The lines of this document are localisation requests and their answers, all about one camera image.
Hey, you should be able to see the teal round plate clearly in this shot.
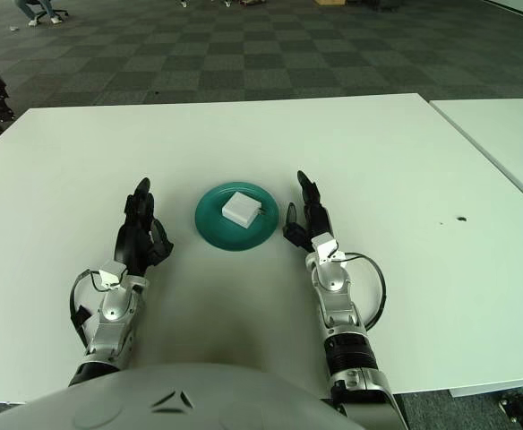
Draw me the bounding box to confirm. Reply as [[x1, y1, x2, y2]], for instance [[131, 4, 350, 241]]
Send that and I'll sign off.
[[193, 181, 280, 252]]

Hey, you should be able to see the white charger block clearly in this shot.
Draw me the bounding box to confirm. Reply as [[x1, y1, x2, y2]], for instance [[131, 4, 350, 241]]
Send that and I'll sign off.
[[220, 191, 266, 228]]

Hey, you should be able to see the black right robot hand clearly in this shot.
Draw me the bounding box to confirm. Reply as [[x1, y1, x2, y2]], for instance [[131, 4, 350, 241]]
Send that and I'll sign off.
[[281, 169, 334, 254]]

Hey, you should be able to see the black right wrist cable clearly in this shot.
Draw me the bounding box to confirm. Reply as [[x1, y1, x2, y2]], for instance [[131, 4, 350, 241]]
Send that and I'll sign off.
[[341, 253, 386, 332]]

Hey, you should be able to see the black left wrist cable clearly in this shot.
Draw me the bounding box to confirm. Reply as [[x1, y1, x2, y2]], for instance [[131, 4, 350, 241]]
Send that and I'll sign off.
[[68, 268, 110, 348]]

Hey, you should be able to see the grey robot torso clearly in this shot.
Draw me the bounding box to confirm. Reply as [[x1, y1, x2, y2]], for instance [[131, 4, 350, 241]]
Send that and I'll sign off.
[[0, 362, 347, 430]]

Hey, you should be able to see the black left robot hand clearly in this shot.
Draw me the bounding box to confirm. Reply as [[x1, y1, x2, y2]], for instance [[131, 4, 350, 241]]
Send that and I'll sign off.
[[114, 177, 176, 277]]

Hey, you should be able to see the rolling chair base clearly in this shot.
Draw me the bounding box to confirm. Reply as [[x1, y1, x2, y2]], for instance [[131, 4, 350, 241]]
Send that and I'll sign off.
[[32, 0, 70, 22]]

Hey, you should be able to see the black table leg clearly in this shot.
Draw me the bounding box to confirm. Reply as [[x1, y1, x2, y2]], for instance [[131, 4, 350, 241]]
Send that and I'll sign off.
[[496, 389, 523, 430]]

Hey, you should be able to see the seated person in jeans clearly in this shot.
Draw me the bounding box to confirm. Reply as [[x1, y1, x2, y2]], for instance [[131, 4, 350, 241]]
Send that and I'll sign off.
[[14, 0, 64, 27]]

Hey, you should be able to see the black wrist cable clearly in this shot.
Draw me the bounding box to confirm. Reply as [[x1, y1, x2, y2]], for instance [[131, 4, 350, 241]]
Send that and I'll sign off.
[[68, 268, 110, 348], [341, 253, 386, 332]]

